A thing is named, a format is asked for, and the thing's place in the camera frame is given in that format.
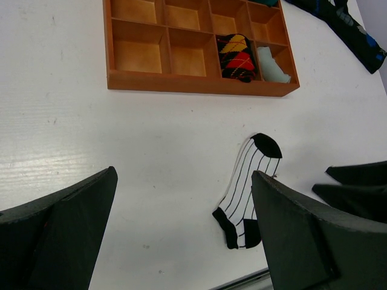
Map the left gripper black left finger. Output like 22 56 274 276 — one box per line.
1 166 118 289

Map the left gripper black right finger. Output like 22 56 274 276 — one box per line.
252 171 386 289

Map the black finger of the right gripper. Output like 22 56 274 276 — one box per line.
326 161 386 186
312 184 386 224

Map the white black-striped ankle sock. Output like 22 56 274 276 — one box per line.
212 133 282 250

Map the black red yellow argyle sock roll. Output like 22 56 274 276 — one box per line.
216 34 258 83

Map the light grey rolled sock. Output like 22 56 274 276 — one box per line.
257 47 291 83

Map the black blue patterned long sock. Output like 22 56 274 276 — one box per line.
289 0 386 74

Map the wooden compartment tray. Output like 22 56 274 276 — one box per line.
103 1 299 97

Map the aluminium table edge rail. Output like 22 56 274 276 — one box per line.
211 269 273 290

